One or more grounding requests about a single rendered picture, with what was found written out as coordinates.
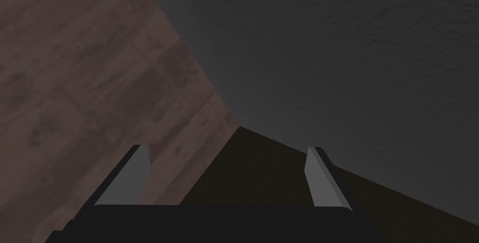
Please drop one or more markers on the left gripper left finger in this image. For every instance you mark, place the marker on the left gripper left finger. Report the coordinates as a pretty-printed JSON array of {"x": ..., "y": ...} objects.
[{"x": 125, "y": 183}]

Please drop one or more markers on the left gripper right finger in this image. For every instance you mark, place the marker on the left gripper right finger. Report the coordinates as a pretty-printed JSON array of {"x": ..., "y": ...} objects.
[{"x": 325, "y": 183}]

